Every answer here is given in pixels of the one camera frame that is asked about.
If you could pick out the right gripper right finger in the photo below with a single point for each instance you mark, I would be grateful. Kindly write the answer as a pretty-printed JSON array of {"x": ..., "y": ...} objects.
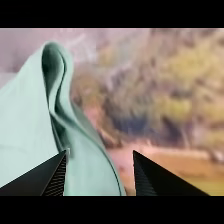
[{"x": 160, "y": 181}]

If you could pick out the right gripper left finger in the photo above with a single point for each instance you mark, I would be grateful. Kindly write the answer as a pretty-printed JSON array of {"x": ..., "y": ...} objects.
[{"x": 36, "y": 180}]

